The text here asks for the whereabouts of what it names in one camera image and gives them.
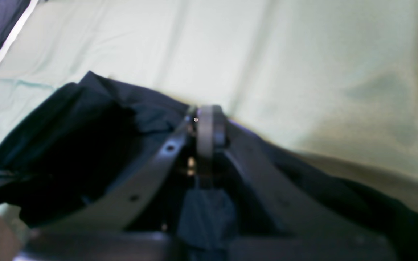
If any dark navy T-shirt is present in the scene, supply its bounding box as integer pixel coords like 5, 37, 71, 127
0, 72, 418, 261

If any light green table cloth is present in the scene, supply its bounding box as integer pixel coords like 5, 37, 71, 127
0, 0, 418, 212

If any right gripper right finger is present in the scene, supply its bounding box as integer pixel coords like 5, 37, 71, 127
213, 105, 381, 241

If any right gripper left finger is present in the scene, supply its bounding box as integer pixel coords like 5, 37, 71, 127
42, 105, 213, 232

